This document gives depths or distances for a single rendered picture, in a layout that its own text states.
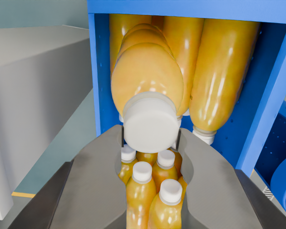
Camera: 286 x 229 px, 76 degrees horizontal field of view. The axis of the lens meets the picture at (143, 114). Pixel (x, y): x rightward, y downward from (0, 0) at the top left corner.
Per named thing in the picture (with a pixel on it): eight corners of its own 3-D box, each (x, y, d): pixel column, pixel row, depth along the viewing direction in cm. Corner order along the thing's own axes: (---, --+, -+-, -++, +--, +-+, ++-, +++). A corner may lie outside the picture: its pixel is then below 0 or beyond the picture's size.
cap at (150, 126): (163, 86, 13) (166, 100, 11) (182, 125, 15) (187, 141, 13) (114, 108, 14) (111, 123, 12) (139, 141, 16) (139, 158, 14)
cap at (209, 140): (219, 136, 31) (216, 145, 32) (211, 125, 35) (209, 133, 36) (196, 135, 31) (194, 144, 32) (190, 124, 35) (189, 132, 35)
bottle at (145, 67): (155, 13, 26) (177, 56, 11) (172, 57, 30) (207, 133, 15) (112, 37, 28) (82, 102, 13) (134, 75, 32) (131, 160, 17)
